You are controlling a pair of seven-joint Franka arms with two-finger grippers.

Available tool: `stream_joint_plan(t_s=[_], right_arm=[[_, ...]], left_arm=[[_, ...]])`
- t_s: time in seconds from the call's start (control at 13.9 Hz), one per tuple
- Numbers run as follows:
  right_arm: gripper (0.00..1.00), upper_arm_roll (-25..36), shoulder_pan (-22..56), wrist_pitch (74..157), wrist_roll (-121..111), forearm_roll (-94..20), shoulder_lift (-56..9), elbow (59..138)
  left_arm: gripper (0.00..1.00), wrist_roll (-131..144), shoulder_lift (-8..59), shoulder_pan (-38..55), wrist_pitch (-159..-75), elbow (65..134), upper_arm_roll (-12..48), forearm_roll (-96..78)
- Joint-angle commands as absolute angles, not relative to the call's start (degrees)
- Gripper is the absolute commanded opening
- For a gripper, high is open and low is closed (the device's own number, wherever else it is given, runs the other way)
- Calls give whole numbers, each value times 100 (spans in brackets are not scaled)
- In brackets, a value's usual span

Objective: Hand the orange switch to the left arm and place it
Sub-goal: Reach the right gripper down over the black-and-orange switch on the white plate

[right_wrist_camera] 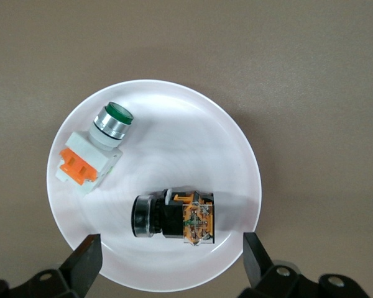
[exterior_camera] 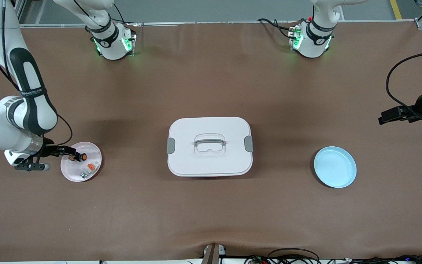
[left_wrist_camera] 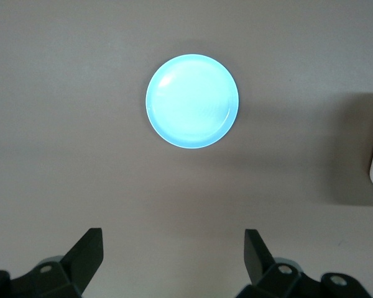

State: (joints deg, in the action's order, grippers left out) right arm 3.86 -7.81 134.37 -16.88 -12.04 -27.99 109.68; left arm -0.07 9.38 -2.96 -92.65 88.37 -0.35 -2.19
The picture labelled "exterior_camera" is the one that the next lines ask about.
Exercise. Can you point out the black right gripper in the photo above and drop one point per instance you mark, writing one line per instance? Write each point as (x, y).
(48, 148)

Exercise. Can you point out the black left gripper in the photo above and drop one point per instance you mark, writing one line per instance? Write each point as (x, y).
(415, 107)

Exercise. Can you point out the orange push-button switch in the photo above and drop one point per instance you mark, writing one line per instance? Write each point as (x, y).
(82, 157)

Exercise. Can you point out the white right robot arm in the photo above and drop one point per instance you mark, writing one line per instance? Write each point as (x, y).
(31, 110)

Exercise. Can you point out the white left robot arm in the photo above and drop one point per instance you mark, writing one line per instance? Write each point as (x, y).
(311, 44)

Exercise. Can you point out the white lidded storage box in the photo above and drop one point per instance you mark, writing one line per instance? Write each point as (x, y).
(211, 161)

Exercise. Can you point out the pink round plate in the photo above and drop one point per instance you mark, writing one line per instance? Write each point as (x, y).
(73, 172)

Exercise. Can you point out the small orange white connector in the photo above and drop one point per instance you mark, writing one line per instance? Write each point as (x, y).
(91, 168)

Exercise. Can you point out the light blue round plate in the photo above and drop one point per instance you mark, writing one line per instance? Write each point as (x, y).
(335, 167)

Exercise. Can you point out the yellow floor tape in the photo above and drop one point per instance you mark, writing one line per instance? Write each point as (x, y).
(396, 9)

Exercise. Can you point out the brown table mat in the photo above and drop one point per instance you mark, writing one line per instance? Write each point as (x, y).
(211, 212)

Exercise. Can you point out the grey metal table bracket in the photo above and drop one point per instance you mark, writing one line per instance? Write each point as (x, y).
(211, 255)

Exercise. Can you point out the aluminium table edge rail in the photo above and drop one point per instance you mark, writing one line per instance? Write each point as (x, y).
(214, 22)

